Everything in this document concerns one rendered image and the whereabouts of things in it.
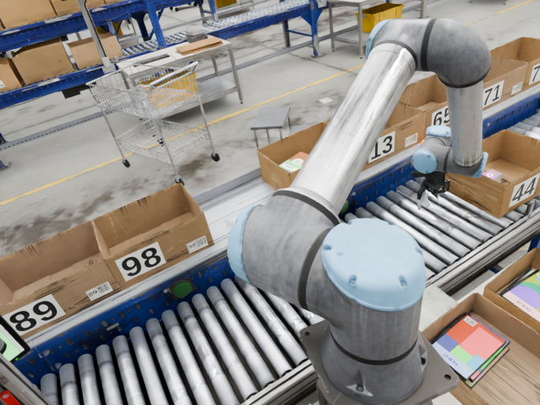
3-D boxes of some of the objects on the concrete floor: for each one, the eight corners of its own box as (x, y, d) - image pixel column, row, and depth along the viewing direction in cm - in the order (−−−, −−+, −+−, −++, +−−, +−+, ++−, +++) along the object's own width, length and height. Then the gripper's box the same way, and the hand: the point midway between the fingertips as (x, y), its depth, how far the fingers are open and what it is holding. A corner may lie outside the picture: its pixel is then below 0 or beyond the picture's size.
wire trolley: (123, 167, 418) (80, 75, 358) (161, 143, 451) (128, 55, 390) (186, 191, 358) (149, 84, 297) (227, 161, 390) (199, 60, 329)
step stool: (309, 167, 357) (304, 124, 331) (259, 168, 371) (250, 127, 345) (315, 145, 389) (311, 104, 363) (267, 146, 403) (260, 108, 377)
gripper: (430, 179, 147) (426, 219, 160) (460, 162, 153) (454, 203, 165) (413, 170, 154) (411, 210, 166) (442, 155, 159) (438, 194, 171)
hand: (427, 202), depth 167 cm, fingers open, 10 cm apart
